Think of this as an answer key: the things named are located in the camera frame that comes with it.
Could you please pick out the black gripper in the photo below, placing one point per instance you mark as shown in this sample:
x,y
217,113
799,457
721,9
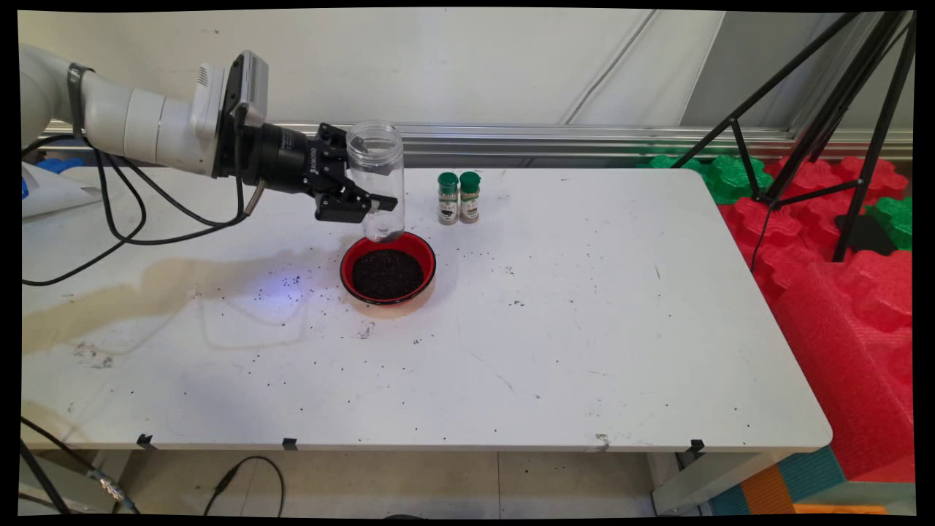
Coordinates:
x,y
281,157

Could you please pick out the clear plastic jar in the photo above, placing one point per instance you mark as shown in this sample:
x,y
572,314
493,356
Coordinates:
x,y
376,164

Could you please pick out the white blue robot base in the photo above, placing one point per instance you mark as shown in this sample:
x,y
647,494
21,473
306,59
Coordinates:
x,y
51,193

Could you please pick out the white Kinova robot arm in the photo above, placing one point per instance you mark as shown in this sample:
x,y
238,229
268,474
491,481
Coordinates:
x,y
146,124

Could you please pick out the red bowl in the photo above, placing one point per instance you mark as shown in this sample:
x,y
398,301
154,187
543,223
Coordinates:
x,y
350,259

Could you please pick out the spice bottle green lid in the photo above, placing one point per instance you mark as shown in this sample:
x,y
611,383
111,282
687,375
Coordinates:
x,y
448,201
470,201

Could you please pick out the black seeds pile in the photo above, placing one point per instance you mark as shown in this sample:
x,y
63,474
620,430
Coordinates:
x,y
387,276

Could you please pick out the large green foam block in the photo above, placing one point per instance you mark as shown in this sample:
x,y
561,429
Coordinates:
x,y
730,179

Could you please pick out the grey slanted table leg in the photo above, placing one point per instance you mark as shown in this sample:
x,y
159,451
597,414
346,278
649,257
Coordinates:
x,y
44,467

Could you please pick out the white table leg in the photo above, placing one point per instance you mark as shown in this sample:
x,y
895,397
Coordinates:
x,y
701,486

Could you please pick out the black tripod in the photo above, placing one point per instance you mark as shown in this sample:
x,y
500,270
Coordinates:
x,y
833,109

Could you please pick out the red foam blocks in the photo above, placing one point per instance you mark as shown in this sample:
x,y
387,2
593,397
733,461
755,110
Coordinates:
x,y
840,329

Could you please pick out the black foam piece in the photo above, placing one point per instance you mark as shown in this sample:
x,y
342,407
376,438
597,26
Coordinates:
x,y
869,235

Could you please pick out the blue orange foam mat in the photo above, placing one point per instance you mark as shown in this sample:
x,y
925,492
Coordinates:
x,y
803,482

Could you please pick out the small green foam block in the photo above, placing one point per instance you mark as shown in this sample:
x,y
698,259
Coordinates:
x,y
897,219

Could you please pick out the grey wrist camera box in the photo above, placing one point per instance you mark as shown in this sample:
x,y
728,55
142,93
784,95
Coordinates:
x,y
252,84

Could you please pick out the aluminium wall rail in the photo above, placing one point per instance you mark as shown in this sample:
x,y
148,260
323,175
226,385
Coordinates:
x,y
548,139

